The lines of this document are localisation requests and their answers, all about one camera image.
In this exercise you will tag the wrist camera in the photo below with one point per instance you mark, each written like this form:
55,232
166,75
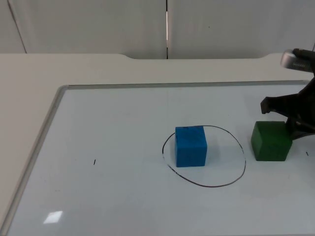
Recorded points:
294,61

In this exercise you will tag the grey-framed whiteboard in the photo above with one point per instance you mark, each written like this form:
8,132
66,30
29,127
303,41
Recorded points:
110,137

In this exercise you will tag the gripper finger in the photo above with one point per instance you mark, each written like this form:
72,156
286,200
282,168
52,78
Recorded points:
299,130
278,104

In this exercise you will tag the blue cube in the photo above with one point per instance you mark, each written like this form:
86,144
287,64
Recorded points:
190,147

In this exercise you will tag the green cube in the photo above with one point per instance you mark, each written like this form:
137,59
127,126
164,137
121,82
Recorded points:
269,142

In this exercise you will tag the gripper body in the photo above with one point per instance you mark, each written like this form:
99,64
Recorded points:
308,98

